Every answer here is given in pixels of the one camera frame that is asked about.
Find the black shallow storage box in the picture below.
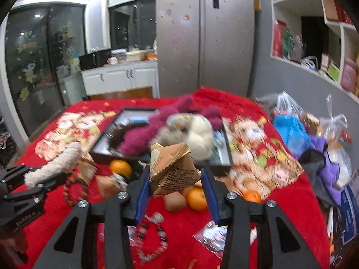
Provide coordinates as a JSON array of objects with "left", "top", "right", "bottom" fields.
[{"left": 89, "top": 107, "right": 234, "bottom": 176}]

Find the white wall shelf unit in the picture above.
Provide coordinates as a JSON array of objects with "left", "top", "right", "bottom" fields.
[{"left": 271, "top": 0, "right": 358, "bottom": 102}]

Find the clear plastic bag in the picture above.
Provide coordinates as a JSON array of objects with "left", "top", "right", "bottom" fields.
[{"left": 254, "top": 92, "right": 305, "bottom": 123}]

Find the brown furry plush toy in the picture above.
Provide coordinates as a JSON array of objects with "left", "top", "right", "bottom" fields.
[{"left": 107, "top": 123, "right": 147, "bottom": 149}]

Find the gold triangular snack packet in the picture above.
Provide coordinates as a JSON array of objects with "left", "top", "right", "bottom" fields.
[{"left": 150, "top": 143, "right": 201, "bottom": 197}]

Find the beige fluffy plush toy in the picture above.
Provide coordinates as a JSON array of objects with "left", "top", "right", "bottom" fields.
[{"left": 151, "top": 126, "right": 187, "bottom": 146}]

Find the silver double door refrigerator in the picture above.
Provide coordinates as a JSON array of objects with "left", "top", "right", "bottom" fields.
[{"left": 156, "top": 0, "right": 255, "bottom": 97}]

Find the Choco Magic snack packet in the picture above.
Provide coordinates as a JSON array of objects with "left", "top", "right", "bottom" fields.
[{"left": 78, "top": 157, "right": 98, "bottom": 186}]

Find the magenta plush bear toy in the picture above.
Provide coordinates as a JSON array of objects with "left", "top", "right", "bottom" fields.
[{"left": 117, "top": 94, "right": 224, "bottom": 157}]

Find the orange mandarin near box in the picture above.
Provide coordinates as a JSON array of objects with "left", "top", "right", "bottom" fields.
[{"left": 109, "top": 160, "right": 133, "bottom": 178}]

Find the purple cloth item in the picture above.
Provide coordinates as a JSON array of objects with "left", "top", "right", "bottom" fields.
[{"left": 309, "top": 135, "right": 343, "bottom": 206}]

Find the white fluffy panda plush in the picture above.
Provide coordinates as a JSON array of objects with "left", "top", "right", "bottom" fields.
[{"left": 24, "top": 141, "right": 83, "bottom": 189}]

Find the blue plastic bag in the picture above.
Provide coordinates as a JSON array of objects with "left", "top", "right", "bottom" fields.
[{"left": 273, "top": 115, "right": 314, "bottom": 159}]

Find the black glass sliding door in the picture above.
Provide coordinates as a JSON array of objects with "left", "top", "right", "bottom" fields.
[{"left": 5, "top": 4, "right": 86, "bottom": 135}]

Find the black microwave oven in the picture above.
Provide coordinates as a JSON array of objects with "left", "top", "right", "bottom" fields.
[{"left": 79, "top": 49, "right": 112, "bottom": 70}]

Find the red teddy bear tablecloth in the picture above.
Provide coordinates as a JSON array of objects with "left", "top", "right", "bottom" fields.
[{"left": 24, "top": 88, "right": 330, "bottom": 268}]

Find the small brown bear keychain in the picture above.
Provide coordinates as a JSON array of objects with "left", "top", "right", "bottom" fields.
[{"left": 163, "top": 192, "right": 187, "bottom": 211}]

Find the grey white bead bracelet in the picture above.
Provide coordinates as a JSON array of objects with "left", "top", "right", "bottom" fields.
[{"left": 136, "top": 212, "right": 169, "bottom": 264}]

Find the clear plastic packet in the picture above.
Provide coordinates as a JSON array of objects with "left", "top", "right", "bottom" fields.
[{"left": 192, "top": 220, "right": 258, "bottom": 259}]

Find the brown wooden bead bracelet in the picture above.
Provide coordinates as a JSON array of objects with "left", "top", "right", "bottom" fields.
[{"left": 63, "top": 172, "right": 91, "bottom": 207}]

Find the white kitchen cabinet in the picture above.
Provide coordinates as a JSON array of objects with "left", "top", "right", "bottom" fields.
[{"left": 81, "top": 61, "right": 160, "bottom": 98}]

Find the cream fluffy plush toy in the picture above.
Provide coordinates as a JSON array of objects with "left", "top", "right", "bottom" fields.
[{"left": 186, "top": 115, "right": 214, "bottom": 162}]

